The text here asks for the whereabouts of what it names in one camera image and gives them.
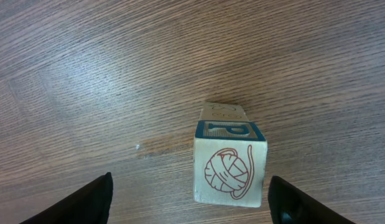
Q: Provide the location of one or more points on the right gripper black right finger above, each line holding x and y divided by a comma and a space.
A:
290, 205

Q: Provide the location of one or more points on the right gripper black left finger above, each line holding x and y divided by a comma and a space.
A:
88, 205

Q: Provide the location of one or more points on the red sided white block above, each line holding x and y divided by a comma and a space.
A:
229, 172

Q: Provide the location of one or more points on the green sided white block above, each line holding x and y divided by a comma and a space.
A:
220, 116

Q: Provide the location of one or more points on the blue sided block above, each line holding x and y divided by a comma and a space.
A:
229, 130

